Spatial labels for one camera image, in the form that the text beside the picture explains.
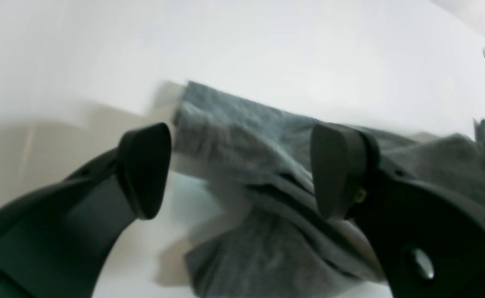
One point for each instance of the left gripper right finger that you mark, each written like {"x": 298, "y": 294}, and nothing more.
{"x": 430, "y": 241}

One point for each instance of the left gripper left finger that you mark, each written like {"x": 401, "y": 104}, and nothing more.
{"x": 54, "y": 241}

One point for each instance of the grey t-shirt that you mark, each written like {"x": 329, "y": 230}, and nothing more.
{"x": 285, "y": 248}

